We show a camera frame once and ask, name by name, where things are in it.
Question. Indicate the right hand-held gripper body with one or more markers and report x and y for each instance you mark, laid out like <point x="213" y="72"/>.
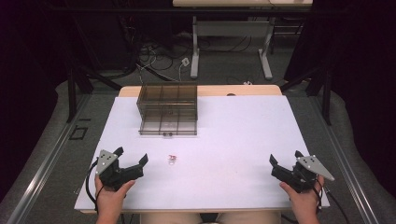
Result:
<point x="297" y="179"/>

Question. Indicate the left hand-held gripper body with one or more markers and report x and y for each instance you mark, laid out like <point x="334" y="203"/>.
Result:
<point x="109" y="174"/>

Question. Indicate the small red and clear trinket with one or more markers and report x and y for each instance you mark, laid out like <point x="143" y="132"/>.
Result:
<point x="172" y="158"/>

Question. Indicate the smoky plastic drawer box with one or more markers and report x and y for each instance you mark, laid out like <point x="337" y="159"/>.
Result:
<point x="168" y="102"/>

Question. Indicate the person's left hand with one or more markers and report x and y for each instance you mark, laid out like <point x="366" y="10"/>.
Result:
<point x="109" y="199"/>

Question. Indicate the person's right hand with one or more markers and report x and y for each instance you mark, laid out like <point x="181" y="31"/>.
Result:
<point x="306" y="202"/>

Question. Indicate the white table board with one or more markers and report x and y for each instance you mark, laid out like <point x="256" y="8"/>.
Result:
<point x="233" y="149"/>

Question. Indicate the black metal stand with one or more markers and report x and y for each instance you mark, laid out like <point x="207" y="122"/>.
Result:
<point x="325" y="96"/>
<point x="73" y="93"/>

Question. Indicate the person's legs in beige pants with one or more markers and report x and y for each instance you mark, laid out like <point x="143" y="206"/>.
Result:
<point x="174" y="218"/>

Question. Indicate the dark curtain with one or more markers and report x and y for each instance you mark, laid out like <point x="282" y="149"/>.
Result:
<point x="28" y="77"/>
<point x="364" y="77"/>

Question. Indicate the white power adapter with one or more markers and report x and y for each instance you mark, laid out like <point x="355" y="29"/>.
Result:
<point x="185" y="61"/>

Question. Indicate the white desk with metal legs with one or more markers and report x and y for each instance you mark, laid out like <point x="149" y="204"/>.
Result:
<point x="233" y="29"/>

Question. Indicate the aluminium floor rail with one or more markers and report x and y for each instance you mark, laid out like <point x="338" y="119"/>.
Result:
<point x="351" y="174"/>
<point x="40" y="174"/>

